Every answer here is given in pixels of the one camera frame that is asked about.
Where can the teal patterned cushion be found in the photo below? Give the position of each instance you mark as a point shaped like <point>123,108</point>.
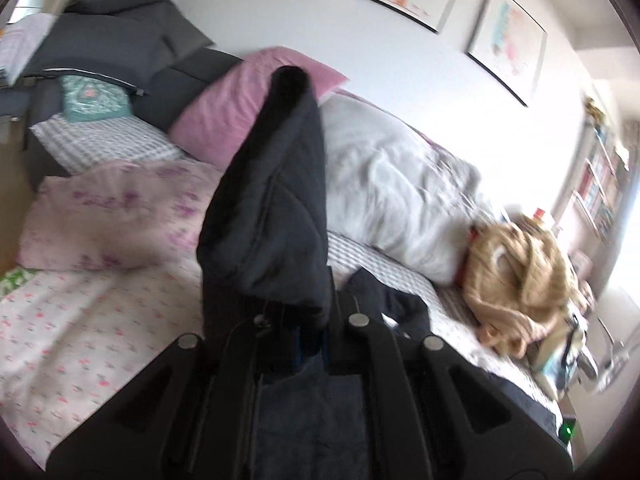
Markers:
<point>95,97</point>

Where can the dark grey headboard cushion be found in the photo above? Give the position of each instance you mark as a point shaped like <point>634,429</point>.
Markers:
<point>190,75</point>

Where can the bookshelf with books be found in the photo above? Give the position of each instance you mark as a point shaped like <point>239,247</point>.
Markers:
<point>600,185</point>

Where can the cherry print blanket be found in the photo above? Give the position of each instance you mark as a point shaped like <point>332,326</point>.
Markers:
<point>75,350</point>

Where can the white office chair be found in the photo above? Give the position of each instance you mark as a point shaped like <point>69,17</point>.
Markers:
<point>612,360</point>

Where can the grey checked pillow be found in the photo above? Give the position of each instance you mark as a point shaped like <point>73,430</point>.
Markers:
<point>100,142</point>

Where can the pink floral pillow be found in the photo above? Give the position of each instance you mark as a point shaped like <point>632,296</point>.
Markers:
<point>110,215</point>

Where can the white pillow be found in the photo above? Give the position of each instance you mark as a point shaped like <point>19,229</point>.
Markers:
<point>390,185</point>

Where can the green patterned cloth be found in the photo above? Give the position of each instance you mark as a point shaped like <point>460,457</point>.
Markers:
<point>15,282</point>

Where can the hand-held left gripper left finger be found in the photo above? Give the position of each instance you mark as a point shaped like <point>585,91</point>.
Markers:
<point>235,360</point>

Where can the dark device with green light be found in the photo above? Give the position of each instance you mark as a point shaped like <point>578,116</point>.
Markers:
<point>567,431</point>

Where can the cream tote bag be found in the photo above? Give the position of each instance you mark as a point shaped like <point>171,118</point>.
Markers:
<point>560,360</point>

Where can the black quilted jacket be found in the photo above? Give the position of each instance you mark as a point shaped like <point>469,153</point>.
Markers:
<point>270,185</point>

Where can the wooden bedside cabinet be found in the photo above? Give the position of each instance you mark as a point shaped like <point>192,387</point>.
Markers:
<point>12,200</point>

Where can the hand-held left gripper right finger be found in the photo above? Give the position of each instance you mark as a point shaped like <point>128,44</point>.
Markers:
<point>350,345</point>

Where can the tan knitted blanket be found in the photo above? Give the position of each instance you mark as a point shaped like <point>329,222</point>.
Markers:
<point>520,275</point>

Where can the framed pastel wall picture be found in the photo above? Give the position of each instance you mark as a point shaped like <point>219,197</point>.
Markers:
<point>510,40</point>

